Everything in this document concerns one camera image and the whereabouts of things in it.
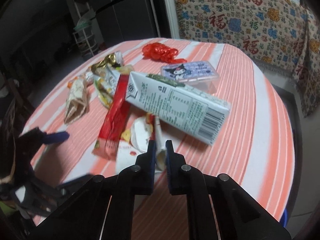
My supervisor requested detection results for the white wire rack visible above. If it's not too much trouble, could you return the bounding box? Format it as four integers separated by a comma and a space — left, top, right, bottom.
73, 10, 99, 60

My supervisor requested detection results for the red long snack packet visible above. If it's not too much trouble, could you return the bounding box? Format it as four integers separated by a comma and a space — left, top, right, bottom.
93, 75, 130, 160

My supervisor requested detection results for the silver yellow snack bag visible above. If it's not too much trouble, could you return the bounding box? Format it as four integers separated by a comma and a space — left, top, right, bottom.
93, 64, 134, 108

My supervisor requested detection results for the floral white paper box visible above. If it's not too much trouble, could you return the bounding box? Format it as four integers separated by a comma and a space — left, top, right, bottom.
64, 78, 88, 125

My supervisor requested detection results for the patterned fabric cover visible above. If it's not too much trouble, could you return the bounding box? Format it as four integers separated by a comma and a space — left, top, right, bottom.
174, 0, 319, 116

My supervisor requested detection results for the gold foil wrapper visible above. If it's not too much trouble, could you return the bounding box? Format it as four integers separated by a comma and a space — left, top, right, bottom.
90, 51, 124, 75

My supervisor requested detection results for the red plastic bag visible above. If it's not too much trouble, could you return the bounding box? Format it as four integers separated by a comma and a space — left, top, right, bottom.
142, 42, 187, 64

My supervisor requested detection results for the white milk carton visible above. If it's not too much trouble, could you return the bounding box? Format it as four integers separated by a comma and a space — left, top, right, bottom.
125, 72, 231, 145

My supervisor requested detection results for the striped pink white tablecloth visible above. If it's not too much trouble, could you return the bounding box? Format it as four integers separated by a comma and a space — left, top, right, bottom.
25, 38, 293, 239

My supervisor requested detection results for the orange snack wrapper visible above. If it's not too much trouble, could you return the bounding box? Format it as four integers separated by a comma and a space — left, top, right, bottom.
67, 76, 78, 89

